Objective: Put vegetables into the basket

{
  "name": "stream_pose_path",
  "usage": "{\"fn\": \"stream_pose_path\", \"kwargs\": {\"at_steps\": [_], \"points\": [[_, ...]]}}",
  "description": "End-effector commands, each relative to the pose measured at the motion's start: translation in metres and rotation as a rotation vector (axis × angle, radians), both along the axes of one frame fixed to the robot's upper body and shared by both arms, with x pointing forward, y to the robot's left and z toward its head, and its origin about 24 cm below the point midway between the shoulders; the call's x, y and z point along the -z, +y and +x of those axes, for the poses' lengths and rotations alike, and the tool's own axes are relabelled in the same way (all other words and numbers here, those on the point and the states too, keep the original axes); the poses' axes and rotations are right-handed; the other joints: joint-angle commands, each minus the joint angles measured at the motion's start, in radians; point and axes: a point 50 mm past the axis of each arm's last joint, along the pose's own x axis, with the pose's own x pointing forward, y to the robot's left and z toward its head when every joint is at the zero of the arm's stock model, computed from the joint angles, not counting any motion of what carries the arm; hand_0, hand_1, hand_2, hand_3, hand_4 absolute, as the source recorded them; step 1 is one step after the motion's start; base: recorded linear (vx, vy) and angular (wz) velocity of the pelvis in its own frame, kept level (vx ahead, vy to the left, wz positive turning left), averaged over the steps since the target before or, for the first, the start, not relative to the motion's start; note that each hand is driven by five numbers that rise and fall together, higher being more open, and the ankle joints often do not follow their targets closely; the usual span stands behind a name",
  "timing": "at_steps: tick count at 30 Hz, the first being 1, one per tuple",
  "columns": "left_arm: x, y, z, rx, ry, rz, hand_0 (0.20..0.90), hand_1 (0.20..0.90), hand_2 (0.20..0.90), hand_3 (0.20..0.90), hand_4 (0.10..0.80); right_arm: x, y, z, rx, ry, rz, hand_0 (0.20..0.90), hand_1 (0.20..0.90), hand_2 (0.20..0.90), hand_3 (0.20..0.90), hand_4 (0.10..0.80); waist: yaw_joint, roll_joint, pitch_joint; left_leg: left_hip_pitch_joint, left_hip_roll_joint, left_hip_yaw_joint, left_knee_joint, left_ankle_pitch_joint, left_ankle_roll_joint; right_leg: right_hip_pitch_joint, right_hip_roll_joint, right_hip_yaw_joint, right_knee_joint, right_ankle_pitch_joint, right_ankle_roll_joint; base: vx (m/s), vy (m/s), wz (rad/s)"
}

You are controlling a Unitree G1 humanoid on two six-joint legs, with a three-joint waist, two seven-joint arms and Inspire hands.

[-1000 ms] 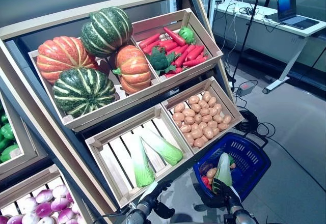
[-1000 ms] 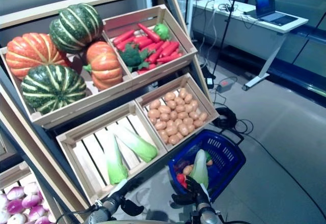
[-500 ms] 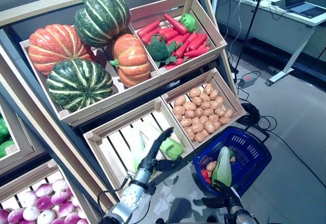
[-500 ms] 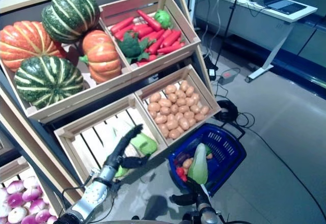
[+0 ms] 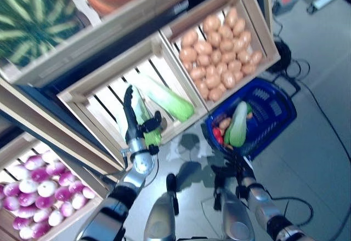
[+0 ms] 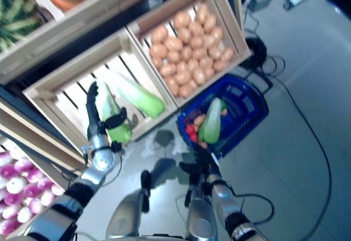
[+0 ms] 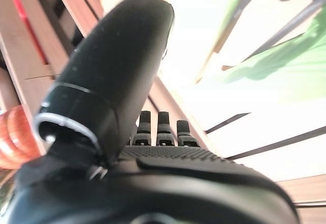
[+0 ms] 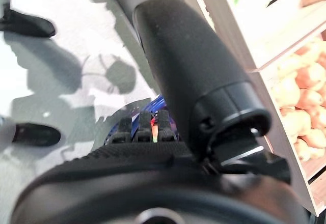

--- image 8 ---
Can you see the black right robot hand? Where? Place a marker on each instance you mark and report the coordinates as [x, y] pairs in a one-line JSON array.
[[193, 63]]

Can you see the light wooden produce shelf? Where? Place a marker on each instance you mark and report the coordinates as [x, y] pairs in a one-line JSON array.
[[277, 30]]

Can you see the pale orange onion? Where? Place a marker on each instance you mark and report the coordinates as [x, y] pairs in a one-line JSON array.
[[309, 76], [319, 117], [295, 122], [303, 151], [290, 64], [309, 99], [285, 93], [315, 138]]

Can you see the black shoe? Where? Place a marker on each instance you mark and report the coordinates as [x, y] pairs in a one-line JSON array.
[[30, 24], [37, 134]]

